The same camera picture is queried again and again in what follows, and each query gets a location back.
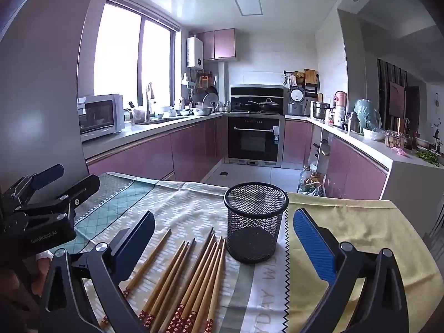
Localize plastic bag of vegetables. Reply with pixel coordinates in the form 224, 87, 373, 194
298, 178, 327, 196

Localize wall-mounted utensil rack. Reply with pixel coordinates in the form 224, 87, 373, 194
182, 70, 220, 94

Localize white bowl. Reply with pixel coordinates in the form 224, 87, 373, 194
362, 128, 385, 141

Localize pink base cabinets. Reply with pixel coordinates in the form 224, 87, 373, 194
85, 114, 389, 200

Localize green plastic bag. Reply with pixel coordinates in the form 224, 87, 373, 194
354, 99, 382, 130

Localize white kitchen countertop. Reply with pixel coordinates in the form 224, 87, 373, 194
81, 110, 444, 212

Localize grey refrigerator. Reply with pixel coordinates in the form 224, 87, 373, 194
0, 0, 105, 216

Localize steel pot lid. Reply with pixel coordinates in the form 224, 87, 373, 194
202, 93, 219, 112

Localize black wok with glass lid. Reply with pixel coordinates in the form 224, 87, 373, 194
248, 98, 279, 113

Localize white gas water heater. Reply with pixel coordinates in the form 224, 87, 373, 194
186, 36, 204, 69

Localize black mesh utensil holder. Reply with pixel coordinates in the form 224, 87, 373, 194
224, 182, 289, 264

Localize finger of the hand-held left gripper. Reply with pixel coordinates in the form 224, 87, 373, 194
14, 174, 101, 231
2, 164, 65, 212

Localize chrome kitchen faucet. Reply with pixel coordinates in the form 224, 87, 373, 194
146, 82, 155, 122

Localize green leafy vegetables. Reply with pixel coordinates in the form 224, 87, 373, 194
416, 149, 439, 165

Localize white microwave oven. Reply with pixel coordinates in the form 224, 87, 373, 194
77, 94, 125, 143

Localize bunch of wooden chopsticks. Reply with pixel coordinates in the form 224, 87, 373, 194
99, 227, 227, 333

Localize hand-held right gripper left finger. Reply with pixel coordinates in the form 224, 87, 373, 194
38, 211, 156, 333

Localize kitchen window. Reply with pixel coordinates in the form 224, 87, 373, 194
94, 0, 183, 112

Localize pink wall cabinets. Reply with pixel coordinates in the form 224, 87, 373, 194
196, 28, 236, 61

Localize ceiling light panel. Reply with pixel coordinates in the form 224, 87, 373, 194
232, 0, 263, 16

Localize stainless steel pot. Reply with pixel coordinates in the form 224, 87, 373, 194
311, 101, 330, 120

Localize white rice cooker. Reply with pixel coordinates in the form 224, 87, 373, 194
287, 85, 307, 116

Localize black built-in oven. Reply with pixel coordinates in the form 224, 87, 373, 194
228, 116, 281, 163

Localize wall rack with cutting boards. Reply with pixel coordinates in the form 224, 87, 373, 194
284, 69, 320, 98

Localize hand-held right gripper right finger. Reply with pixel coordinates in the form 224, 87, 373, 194
292, 208, 410, 333

